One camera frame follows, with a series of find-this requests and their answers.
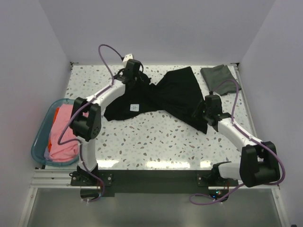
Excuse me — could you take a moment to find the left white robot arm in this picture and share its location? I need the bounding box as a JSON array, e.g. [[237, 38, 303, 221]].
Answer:
[[70, 59, 142, 185]]

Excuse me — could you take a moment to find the aluminium frame rail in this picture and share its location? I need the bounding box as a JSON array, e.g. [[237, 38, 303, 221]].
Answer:
[[29, 168, 281, 189]]

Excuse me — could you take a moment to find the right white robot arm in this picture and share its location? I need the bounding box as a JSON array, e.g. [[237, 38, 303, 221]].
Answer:
[[192, 94, 283, 187]]

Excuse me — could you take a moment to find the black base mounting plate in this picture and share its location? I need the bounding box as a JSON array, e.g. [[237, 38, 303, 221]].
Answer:
[[70, 169, 239, 198]]

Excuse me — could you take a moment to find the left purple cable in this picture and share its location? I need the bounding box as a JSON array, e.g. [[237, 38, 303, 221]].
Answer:
[[56, 44, 125, 201]]

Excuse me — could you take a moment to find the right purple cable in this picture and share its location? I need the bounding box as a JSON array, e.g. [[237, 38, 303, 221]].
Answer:
[[188, 79, 286, 206]]

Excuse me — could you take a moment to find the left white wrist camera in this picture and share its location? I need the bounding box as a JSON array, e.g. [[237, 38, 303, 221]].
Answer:
[[122, 53, 134, 62]]

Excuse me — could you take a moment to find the purple cable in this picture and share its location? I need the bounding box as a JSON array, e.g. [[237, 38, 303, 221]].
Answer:
[[56, 44, 125, 201], [188, 79, 286, 206]]

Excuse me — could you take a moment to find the teal plastic laundry basket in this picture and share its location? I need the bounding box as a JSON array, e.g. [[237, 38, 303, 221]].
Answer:
[[31, 98, 79, 167]]

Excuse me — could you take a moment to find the folded grey t shirt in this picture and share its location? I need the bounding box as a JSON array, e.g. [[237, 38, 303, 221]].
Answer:
[[200, 64, 241, 96]]

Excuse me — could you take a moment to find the black t shirt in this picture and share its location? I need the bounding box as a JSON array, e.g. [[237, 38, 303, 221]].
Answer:
[[104, 67, 207, 134]]

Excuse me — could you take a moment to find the pink t shirt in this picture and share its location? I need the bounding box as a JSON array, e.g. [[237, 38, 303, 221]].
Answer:
[[48, 103, 81, 163]]

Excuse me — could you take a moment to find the orange garment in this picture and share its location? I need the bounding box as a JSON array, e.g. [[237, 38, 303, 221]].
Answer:
[[47, 107, 60, 152]]

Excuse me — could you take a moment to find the lavender garment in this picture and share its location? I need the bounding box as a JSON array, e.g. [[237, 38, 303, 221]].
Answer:
[[44, 148, 50, 160]]

